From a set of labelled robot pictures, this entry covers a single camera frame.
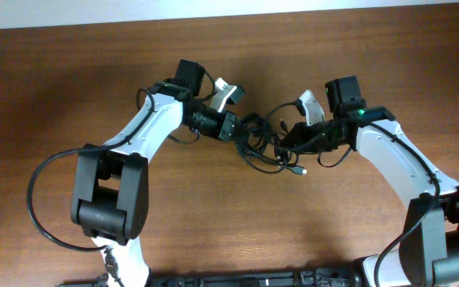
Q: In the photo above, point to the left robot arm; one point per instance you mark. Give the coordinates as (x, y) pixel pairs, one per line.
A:
(111, 189)

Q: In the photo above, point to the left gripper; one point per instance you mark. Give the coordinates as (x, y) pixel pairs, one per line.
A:
(221, 129)

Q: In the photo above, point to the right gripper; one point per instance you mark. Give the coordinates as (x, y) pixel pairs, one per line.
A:
(300, 130)

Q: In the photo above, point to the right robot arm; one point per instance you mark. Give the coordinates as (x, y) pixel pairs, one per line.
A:
(426, 253)

